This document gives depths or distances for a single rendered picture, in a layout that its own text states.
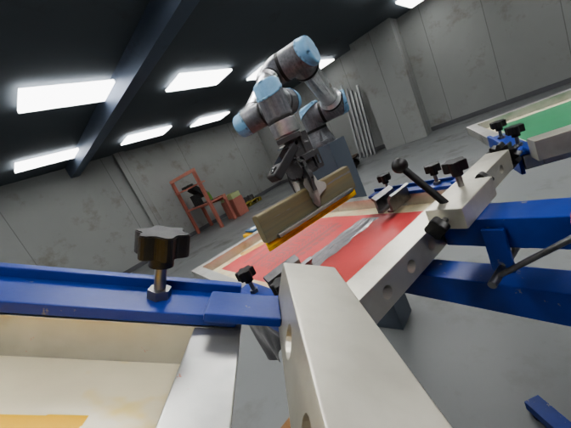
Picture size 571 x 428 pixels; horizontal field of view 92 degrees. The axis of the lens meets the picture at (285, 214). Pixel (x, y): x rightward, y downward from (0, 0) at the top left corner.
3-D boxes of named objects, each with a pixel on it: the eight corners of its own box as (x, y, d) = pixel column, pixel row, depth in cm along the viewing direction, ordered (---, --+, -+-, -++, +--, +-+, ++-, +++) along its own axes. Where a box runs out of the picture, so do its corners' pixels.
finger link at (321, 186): (336, 197, 78) (320, 168, 77) (322, 206, 75) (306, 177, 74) (330, 199, 80) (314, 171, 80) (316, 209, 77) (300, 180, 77)
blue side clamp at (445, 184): (373, 212, 97) (366, 194, 95) (381, 205, 99) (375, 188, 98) (466, 205, 72) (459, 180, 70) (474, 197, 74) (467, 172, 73)
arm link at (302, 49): (323, 107, 156) (271, 46, 109) (348, 94, 149) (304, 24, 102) (328, 126, 153) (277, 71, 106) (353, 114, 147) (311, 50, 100)
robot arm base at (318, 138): (319, 146, 166) (313, 130, 164) (340, 137, 155) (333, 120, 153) (305, 153, 156) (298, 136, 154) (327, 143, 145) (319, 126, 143)
